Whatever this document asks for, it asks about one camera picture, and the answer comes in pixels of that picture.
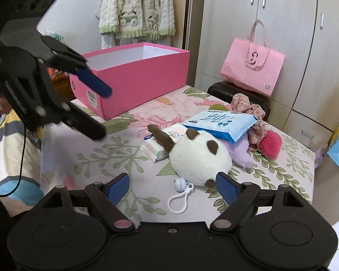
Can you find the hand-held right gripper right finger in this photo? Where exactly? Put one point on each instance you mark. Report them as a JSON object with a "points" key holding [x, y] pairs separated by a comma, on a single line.
{"points": [[227, 189]]}

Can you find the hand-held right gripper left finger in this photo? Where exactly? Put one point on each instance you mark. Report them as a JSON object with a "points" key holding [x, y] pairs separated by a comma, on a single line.
{"points": [[119, 187]]}

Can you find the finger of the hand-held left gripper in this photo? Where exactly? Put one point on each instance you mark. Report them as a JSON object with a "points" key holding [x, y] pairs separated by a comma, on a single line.
{"points": [[84, 124], [93, 82]]}

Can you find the purple plush toy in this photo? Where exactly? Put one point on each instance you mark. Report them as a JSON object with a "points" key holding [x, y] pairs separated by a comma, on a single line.
{"points": [[241, 158]]}

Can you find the white brown cat plush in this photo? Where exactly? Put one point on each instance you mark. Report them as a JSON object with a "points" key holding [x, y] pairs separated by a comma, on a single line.
{"points": [[197, 158]]}

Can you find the pink cardboard box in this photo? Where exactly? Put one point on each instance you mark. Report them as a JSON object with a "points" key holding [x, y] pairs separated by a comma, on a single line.
{"points": [[141, 73]]}

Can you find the red fluffy pompom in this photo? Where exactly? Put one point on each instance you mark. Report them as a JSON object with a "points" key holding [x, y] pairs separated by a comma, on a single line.
{"points": [[271, 145]]}

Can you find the blue wet wipes packet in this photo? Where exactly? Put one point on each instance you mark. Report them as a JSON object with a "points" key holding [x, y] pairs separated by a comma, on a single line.
{"points": [[217, 124]]}

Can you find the wooden nightstand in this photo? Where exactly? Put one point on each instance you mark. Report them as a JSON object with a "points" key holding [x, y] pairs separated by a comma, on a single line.
{"points": [[63, 89]]}

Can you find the floral sheet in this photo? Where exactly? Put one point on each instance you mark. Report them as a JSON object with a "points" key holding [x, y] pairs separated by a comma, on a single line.
{"points": [[101, 152]]}

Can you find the white tissue packet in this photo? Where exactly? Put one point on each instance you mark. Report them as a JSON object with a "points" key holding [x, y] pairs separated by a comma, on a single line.
{"points": [[155, 146]]}

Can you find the floral pink cloth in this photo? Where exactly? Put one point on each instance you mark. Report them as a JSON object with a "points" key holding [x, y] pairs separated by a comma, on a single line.
{"points": [[255, 129]]}

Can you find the green plush toy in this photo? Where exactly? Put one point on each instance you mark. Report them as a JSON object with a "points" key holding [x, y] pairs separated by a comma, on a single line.
{"points": [[219, 107]]}

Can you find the cartoon print blanket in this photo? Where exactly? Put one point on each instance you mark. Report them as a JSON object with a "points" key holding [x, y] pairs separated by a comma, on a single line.
{"points": [[5, 152]]}

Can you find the white knit cardigan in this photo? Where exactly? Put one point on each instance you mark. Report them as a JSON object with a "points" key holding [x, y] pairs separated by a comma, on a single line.
{"points": [[135, 5]]}

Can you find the small white plastic item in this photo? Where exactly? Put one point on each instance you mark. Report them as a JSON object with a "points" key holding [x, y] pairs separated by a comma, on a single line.
{"points": [[319, 158]]}

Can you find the black suitcase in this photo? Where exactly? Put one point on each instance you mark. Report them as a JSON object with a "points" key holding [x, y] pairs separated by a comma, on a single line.
{"points": [[223, 90]]}

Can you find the pink paper bag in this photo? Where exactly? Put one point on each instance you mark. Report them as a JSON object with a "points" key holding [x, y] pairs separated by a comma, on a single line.
{"points": [[251, 67]]}

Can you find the white wardrobe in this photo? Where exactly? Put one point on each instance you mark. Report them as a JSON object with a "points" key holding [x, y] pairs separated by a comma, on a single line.
{"points": [[293, 48]]}

